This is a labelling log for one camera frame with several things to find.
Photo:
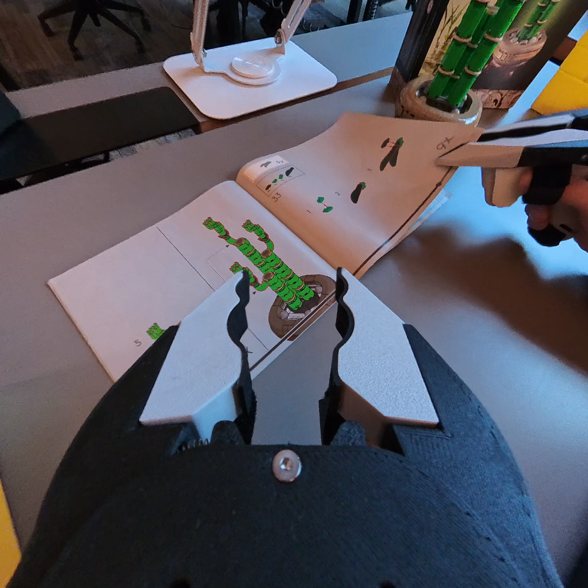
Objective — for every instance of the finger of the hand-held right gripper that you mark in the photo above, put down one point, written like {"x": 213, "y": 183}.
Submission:
{"x": 487, "y": 151}
{"x": 542, "y": 126}

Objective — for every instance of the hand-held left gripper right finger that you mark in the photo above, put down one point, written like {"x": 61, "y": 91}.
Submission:
{"x": 381, "y": 367}

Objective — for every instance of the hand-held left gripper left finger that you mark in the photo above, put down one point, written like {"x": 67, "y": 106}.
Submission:
{"x": 197, "y": 367}

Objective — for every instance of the building instruction booklet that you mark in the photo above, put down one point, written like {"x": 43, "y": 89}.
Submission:
{"x": 138, "y": 275}

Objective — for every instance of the grey desk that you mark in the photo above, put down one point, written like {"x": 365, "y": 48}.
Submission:
{"x": 69, "y": 220}

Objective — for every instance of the white desk stand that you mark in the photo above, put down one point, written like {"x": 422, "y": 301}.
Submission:
{"x": 298, "y": 82}

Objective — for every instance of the person's right hand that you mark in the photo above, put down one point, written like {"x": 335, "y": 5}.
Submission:
{"x": 536, "y": 217}

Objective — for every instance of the yellow plastic bin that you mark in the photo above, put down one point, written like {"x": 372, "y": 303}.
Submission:
{"x": 7, "y": 528}
{"x": 565, "y": 87}

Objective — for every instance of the green brick bamboo model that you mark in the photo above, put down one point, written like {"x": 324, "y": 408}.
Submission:
{"x": 459, "y": 55}

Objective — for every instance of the bamboo set box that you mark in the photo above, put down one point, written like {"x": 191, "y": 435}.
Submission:
{"x": 415, "y": 41}

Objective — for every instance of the adjoining grey table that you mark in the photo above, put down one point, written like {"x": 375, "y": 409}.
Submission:
{"x": 115, "y": 82}

